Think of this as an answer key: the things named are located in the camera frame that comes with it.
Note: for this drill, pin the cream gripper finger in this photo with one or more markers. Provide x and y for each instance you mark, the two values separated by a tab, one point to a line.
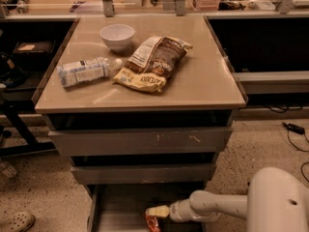
158	211

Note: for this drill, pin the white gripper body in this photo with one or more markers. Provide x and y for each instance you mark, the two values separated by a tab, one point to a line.
177	210

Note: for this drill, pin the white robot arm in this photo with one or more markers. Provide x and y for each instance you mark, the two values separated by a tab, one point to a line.
276	202

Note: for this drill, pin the grey middle drawer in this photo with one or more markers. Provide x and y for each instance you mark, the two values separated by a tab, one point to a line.
143	174

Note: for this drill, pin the open grey bottom drawer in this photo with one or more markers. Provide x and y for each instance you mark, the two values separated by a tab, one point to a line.
121	208

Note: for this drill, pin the grey drawer cabinet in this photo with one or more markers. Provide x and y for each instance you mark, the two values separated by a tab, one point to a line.
201	93

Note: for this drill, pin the grey top drawer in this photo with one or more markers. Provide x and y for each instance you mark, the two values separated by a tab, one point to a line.
140	141

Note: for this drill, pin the white perforated clog shoe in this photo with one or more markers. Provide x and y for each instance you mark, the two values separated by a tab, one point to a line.
19	222

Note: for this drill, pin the brown yellow chip bag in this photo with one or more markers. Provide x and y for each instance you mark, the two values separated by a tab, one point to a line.
152	64

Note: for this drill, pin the clear plastic water bottle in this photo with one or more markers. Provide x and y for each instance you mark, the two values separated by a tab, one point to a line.
84	71

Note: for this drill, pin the white ceramic bowl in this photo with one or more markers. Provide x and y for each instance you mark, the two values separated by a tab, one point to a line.
117	37

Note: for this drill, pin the black box on shelf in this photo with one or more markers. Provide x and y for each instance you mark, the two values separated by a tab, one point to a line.
33	51

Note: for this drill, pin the black power adapter with cable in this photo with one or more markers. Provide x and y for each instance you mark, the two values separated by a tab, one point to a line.
298	130

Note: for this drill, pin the black table frame leg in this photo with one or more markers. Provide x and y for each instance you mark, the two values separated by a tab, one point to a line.
33	146

